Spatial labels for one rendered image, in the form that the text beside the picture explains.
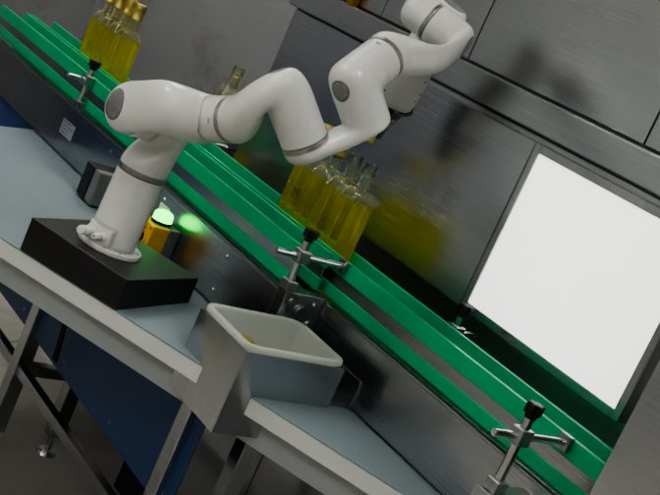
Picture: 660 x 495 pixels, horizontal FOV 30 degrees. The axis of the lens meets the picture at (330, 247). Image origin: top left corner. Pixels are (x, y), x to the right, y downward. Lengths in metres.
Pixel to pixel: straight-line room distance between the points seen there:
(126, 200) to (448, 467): 0.77
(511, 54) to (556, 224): 0.40
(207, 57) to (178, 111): 3.96
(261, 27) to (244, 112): 3.89
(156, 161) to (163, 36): 3.98
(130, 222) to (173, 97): 0.29
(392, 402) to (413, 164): 0.56
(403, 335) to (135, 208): 0.55
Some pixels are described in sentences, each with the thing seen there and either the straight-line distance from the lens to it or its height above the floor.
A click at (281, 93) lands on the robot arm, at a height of 1.24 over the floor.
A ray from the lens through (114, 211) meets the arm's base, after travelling 2.32.
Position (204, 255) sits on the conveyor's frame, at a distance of 2.54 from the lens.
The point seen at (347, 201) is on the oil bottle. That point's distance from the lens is 2.41.
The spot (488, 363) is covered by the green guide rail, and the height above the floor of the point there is 0.95.
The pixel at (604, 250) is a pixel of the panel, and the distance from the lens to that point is 2.15.
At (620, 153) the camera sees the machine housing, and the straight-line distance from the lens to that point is 2.19.
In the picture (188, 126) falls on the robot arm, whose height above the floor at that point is 1.11.
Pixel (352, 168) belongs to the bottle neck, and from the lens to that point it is 2.46.
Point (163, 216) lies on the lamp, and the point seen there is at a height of 0.85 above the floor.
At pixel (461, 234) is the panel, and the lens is 2.38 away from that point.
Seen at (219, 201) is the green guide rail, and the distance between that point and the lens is 2.57.
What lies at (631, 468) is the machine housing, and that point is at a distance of 1.64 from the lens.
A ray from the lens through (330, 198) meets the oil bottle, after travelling 2.46.
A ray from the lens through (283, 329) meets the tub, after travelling 2.29.
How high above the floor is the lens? 1.47
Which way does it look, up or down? 12 degrees down
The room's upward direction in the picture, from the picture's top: 24 degrees clockwise
